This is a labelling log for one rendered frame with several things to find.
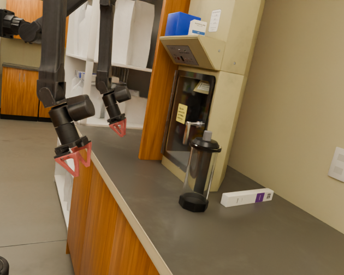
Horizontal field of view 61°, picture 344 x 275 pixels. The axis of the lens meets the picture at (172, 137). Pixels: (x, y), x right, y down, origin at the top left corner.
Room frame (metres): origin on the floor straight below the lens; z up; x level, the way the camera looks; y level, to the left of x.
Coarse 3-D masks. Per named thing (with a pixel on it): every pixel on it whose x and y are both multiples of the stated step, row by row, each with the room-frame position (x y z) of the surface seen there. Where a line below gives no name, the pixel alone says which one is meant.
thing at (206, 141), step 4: (204, 132) 0.94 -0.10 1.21; (208, 132) 0.93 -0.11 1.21; (204, 136) 0.94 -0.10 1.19; (208, 136) 0.93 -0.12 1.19; (196, 140) 0.93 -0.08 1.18; (200, 140) 0.92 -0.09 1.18; (204, 140) 0.93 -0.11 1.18; (208, 140) 0.93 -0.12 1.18; (212, 140) 0.95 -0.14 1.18; (196, 144) 0.91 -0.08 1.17; (200, 144) 0.91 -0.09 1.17; (204, 144) 0.91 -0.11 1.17; (208, 144) 0.91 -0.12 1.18; (212, 144) 0.91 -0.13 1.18; (216, 144) 0.92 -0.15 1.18
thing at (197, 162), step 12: (192, 144) 0.92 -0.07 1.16; (192, 156) 0.92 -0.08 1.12; (204, 156) 0.90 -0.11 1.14; (216, 156) 0.92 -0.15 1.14; (192, 168) 0.91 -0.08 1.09; (204, 168) 0.90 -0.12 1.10; (192, 180) 0.91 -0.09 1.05; (204, 180) 0.90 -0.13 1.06; (192, 192) 0.90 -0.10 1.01; (204, 192) 0.91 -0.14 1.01
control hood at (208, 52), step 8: (168, 40) 1.22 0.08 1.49; (176, 40) 1.16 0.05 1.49; (184, 40) 1.11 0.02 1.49; (192, 40) 1.06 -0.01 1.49; (200, 40) 1.02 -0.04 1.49; (208, 40) 1.03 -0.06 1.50; (216, 40) 1.05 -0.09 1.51; (192, 48) 1.09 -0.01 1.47; (200, 48) 1.04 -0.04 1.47; (208, 48) 1.03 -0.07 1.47; (216, 48) 1.05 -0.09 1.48; (200, 56) 1.08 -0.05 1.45; (208, 56) 1.04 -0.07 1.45; (216, 56) 1.05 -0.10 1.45; (184, 64) 1.24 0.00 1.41; (200, 64) 1.12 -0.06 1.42; (208, 64) 1.07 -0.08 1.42; (216, 64) 1.06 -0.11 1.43
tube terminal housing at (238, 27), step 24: (192, 0) 1.33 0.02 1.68; (216, 0) 1.17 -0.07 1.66; (240, 0) 1.08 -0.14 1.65; (240, 24) 1.09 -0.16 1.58; (240, 48) 1.10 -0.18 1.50; (216, 72) 1.08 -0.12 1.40; (240, 72) 1.11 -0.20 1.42; (216, 96) 1.07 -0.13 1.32; (240, 96) 1.17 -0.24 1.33; (216, 120) 1.08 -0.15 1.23; (168, 168) 1.28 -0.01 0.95; (216, 168) 1.10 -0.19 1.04
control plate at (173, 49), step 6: (168, 48) 1.27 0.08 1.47; (174, 48) 1.22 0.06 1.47; (180, 48) 1.17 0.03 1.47; (186, 48) 1.13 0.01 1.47; (174, 54) 1.26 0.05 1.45; (180, 54) 1.21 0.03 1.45; (186, 54) 1.16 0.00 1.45; (192, 54) 1.12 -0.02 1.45; (180, 60) 1.24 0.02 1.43; (186, 60) 1.20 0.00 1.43; (192, 60) 1.15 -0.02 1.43
